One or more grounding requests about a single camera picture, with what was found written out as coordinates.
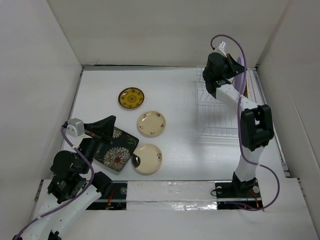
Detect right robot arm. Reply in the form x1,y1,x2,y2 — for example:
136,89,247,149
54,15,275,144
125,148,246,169
202,52,274,197

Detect purple round plate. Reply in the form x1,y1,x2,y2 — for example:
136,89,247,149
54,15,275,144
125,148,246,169
232,71,247,95

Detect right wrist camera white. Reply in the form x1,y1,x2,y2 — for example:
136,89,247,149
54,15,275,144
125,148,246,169
214,41,227,58

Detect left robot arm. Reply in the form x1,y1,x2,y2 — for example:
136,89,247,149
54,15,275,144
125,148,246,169
14,115,116,240

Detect cream plate black spot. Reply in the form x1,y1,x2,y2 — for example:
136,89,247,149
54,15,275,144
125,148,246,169
131,143,163,175

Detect black floral square plate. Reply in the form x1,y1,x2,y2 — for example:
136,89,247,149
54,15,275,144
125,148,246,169
94,127,139,172

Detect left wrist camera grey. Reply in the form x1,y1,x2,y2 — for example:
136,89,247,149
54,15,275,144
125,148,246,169
65,118,85,138

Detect brown yellow round plate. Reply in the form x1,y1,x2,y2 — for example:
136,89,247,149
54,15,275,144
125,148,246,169
118,87,145,110

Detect yellow woven square plate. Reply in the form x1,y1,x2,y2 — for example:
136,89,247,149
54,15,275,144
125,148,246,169
244,70,251,99

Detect white wire dish rack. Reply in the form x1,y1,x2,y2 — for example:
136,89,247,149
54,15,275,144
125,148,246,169
195,66,238,142

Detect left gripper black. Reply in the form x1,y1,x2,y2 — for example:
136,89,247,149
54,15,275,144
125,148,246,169
78,114,117,172

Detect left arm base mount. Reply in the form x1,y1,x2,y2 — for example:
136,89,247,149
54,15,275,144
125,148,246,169
86,181,128,211

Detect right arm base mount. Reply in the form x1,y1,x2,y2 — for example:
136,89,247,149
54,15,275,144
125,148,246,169
210,181,264,210

